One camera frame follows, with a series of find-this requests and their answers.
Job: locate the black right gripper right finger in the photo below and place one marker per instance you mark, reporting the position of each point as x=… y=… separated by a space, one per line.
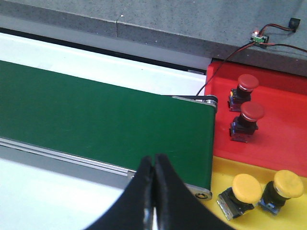
x=176 y=207

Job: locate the small green circuit board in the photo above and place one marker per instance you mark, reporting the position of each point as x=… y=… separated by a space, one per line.
x=259 y=40

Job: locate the yellow bin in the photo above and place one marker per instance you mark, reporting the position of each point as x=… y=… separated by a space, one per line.
x=293 y=215

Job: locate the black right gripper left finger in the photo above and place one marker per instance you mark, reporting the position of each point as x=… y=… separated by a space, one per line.
x=133 y=210

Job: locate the yellow mushroom push button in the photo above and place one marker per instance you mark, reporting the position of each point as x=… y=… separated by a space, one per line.
x=241 y=197
x=284 y=186

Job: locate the red mushroom push button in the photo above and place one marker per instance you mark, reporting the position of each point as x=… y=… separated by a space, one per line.
x=244 y=126
x=246 y=83

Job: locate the conveyor end roller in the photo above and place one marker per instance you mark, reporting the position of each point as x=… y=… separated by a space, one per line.
x=210 y=100

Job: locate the green conveyor belt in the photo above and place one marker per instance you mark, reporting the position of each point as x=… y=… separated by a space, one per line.
x=104 y=122

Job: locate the grey stone counter slab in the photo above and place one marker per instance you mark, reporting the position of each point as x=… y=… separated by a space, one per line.
x=184 y=32

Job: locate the aluminium conveyor side rail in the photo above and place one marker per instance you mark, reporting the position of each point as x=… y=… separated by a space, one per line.
x=60 y=155

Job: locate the red bin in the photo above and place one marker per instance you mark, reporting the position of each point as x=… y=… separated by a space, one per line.
x=281 y=140

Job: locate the small black connector block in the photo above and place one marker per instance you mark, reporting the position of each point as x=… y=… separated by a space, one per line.
x=294 y=24

